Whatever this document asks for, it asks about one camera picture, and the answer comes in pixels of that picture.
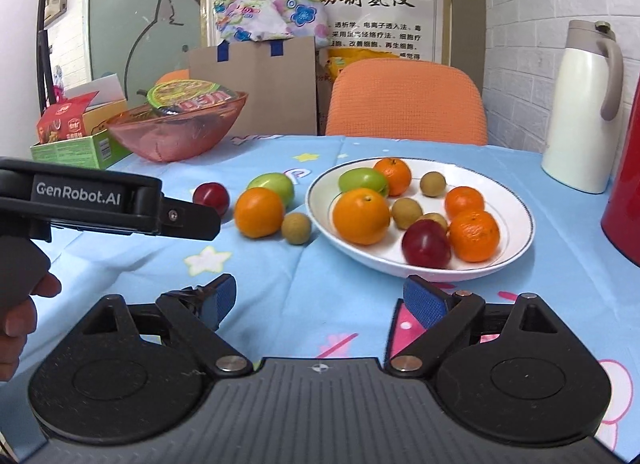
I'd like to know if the large orange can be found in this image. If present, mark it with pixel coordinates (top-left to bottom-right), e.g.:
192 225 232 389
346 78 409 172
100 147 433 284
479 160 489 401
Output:
332 188 390 245
233 188 285 239

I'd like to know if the dark red plum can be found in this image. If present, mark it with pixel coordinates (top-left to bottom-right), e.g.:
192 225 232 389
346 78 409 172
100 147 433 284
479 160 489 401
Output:
401 219 451 269
192 182 230 218

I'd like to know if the small tangerine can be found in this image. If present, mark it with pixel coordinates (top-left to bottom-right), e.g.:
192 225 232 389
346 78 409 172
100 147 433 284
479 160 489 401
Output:
373 158 412 198

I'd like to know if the person left hand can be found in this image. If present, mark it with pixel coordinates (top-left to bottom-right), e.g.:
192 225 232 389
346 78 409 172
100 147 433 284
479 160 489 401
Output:
0 273 61 382

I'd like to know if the white porcelain plate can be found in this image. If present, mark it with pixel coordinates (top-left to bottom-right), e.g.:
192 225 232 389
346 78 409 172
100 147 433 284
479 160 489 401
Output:
306 158 535 282

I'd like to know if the orange chair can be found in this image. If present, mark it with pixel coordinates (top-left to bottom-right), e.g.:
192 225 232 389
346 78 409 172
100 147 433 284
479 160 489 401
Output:
326 58 488 146
155 68 190 85

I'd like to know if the brown cardboard box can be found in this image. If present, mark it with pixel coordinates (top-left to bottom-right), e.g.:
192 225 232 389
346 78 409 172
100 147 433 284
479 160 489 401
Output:
188 37 318 136

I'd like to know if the brown longan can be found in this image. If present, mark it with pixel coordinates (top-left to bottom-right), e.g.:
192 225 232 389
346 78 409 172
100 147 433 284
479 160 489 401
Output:
390 198 423 230
420 213 449 232
281 213 311 245
420 172 447 198

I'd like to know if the framed chinese poster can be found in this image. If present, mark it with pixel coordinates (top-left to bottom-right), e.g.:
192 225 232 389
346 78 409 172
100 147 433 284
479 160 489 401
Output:
199 0 452 66

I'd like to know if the instant noodle cup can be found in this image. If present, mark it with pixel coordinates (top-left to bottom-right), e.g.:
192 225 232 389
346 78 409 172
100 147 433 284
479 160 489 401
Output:
142 78 240 115

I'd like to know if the floral cloth bundle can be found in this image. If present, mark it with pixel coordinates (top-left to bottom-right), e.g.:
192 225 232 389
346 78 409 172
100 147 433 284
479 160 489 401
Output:
214 0 331 49

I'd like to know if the green jujube fruit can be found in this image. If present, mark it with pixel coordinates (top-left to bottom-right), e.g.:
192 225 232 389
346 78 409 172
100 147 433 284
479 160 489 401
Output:
338 167 388 198
247 172 295 207

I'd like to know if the red thermos jug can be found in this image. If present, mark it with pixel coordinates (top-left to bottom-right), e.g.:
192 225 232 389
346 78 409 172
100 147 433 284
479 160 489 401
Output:
601 87 640 265

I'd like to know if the pink glass bowl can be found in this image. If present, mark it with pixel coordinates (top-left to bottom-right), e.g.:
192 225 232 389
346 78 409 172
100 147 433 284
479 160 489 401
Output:
106 91 247 163

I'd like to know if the yellow snack bag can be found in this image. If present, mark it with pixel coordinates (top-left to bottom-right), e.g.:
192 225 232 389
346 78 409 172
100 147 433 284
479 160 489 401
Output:
326 47 397 82

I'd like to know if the white thermos jug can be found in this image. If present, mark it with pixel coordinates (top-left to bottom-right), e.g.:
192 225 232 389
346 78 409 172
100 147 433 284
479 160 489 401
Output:
541 20 624 194

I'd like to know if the blue cartoon tablecloth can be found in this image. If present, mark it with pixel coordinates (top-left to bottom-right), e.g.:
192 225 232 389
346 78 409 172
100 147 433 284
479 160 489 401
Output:
1 137 639 460

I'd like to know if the red snack packet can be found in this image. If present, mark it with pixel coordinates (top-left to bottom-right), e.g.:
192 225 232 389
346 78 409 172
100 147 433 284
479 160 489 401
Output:
37 91 98 144

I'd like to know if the green cardboard box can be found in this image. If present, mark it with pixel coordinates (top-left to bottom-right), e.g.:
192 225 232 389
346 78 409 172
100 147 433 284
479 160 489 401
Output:
30 100 130 169

